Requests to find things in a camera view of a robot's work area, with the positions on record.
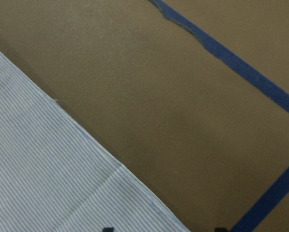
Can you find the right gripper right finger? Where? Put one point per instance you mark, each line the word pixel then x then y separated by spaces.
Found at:
pixel 220 229

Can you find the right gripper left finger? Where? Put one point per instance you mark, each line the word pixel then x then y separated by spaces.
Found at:
pixel 108 229

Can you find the light blue striped shirt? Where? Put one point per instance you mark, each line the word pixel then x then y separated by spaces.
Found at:
pixel 55 177

